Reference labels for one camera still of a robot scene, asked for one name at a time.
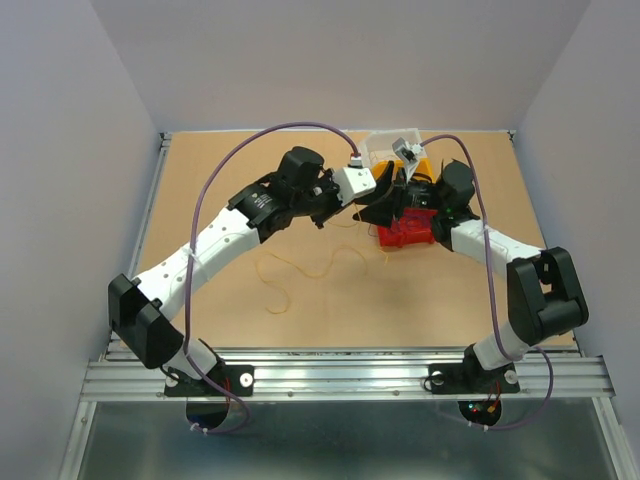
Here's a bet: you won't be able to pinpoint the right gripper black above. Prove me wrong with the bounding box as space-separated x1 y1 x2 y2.
352 159 446 228

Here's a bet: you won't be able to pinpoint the red plastic bin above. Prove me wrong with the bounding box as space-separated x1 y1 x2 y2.
377 208 436 248

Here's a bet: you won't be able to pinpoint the thin coloured wires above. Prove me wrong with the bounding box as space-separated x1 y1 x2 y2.
255 199 431 316

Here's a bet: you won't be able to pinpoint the white plastic bin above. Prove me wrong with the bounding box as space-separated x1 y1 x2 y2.
359 128 422 164

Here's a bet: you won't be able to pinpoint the yellow plastic bin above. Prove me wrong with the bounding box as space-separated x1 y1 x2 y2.
370 157 434 181

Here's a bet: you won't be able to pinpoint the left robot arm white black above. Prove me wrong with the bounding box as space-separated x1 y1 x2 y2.
108 146 375 394

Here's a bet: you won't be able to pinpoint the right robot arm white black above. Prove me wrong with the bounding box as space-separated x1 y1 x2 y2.
355 160 589 394

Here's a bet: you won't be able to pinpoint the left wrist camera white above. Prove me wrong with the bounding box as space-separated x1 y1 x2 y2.
333 166 376 206

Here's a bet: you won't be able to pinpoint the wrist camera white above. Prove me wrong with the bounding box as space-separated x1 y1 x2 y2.
333 166 376 206
392 138 424 182

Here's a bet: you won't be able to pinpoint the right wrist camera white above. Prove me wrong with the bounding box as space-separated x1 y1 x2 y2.
392 138 424 182

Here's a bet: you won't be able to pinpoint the aluminium frame rail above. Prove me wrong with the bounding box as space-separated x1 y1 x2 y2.
80 347 615 402

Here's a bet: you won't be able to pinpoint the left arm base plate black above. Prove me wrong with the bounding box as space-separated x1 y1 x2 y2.
161 364 254 398

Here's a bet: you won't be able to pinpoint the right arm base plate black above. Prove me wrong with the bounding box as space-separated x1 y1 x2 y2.
425 363 520 395

